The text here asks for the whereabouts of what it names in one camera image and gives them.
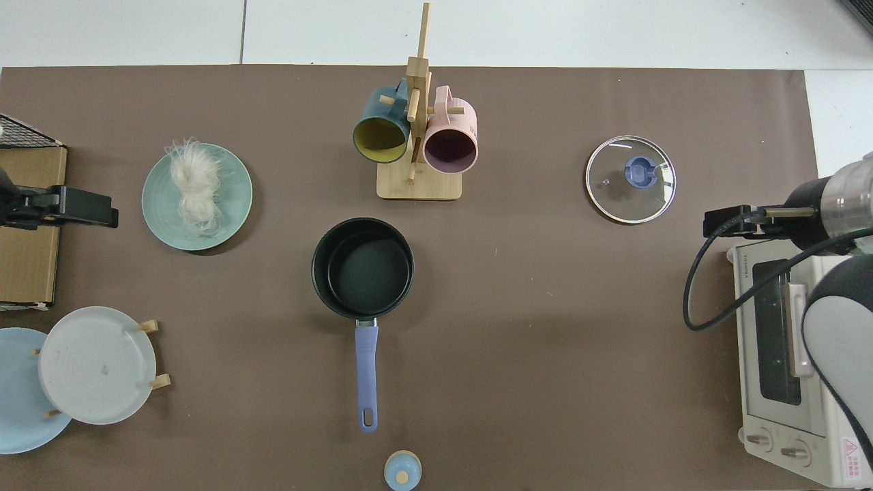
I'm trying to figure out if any wooden cup stand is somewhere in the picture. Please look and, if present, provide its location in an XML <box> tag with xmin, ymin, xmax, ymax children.
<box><xmin>376</xmin><ymin>2</ymin><xmax>466</xmax><ymax>201</ymax></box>

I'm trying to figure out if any brown table cloth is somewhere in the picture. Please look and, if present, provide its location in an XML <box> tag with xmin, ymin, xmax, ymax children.
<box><xmin>0</xmin><ymin>65</ymin><xmax>824</xmax><ymax>491</ymax></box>

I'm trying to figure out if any dark teal cup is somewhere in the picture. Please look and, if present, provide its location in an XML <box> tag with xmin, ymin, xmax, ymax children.
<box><xmin>352</xmin><ymin>77</ymin><xmax>412</xmax><ymax>164</ymax></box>

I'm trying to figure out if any black pot with blue handle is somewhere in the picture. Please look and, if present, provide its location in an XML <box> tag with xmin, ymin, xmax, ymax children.
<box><xmin>312</xmin><ymin>218</ymin><xmax>415</xmax><ymax>434</ymax></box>

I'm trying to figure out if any wooden plate rack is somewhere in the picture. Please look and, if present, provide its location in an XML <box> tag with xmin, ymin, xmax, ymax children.
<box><xmin>33</xmin><ymin>319</ymin><xmax>172</xmax><ymax>419</ymax></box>

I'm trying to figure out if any light blue plate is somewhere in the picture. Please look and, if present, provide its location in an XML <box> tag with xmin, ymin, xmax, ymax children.
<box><xmin>0</xmin><ymin>327</ymin><xmax>73</xmax><ymax>455</ymax></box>

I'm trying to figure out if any grey plate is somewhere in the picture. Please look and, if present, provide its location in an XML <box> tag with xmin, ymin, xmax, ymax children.
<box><xmin>38</xmin><ymin>306</ymin><xmax>158</xmax><ymax>426</ymax></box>

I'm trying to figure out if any wire basket with wooden floor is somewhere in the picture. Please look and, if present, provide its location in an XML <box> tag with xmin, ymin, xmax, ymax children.
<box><xmin>0</xmin><ymin>113</ymin><xmax>69</xmax><ymax>312</ymax></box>

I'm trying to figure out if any pale toaster oven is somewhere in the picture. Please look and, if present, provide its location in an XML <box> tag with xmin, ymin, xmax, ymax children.
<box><xmin>726</xmin><ymin>239</ymin><xmax>873</xmax><ymax>489</ymax></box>

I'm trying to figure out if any small blue round thing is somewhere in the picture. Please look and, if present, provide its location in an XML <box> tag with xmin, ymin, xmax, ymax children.
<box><xmin>384</xmin><ymin>451</ymin><xmax>423</xmax><ymax>491</ymax></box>

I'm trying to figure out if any black ribbed object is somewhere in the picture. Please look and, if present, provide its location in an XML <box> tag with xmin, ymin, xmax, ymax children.
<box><xmin>838</xmin><ymin>0</ymin><xmax>873</xmax><ymax>36</ymax></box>

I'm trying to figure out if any green plate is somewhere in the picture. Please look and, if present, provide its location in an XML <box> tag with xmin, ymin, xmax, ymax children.
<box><xmin>141</xmin><ymin>143</ymin><xmax>253</xmax><ymax>252</ymax></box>

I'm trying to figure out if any pink cup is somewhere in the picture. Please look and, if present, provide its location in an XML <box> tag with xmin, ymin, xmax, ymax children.
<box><xmin>422</xmin><ymin>85</ymin><xmax>479</xmax><ymax>175</ymax></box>

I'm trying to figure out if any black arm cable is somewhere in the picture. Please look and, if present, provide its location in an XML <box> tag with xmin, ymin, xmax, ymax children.
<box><xmin>683</xmin><ymin>208</ymin><xmax>873</xmax><ymax>333</ymax></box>

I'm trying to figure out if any glass lid with blue knob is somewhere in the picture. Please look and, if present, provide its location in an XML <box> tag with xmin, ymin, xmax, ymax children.
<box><xmin>585</xmin><ymin>135</ymin><xmax>677</xmax><ymax>225</ymax></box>

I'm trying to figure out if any white vermicelli bundle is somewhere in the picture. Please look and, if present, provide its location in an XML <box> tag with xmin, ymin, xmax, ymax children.
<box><xmin>167</xmin><ymin>138</ymin><xmax>226</xmax><ymax>237</ymax></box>

